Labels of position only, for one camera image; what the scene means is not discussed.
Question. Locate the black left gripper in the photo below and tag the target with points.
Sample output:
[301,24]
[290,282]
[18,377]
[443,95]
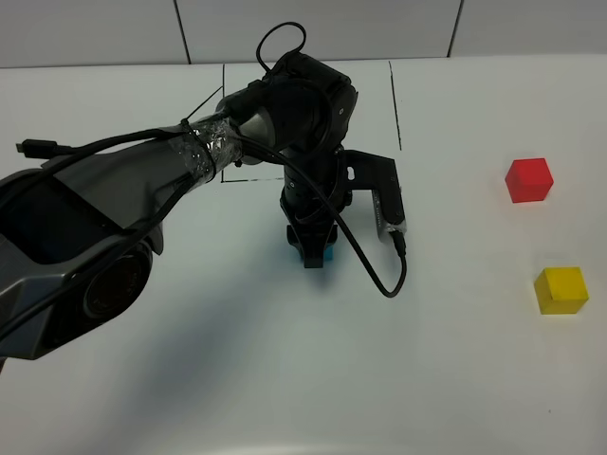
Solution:
[311,228]

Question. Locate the blue cube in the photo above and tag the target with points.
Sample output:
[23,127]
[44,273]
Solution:
[328,254]

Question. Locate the red cube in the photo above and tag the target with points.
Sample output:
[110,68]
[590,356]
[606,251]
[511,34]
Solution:
[529,180]

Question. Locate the yellow cube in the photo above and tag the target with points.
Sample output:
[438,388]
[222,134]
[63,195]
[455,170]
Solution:
[561,290]

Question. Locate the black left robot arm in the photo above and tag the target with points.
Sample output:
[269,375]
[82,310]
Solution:
[79,234]

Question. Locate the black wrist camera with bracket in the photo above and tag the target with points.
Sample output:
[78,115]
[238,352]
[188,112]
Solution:
[377,174]

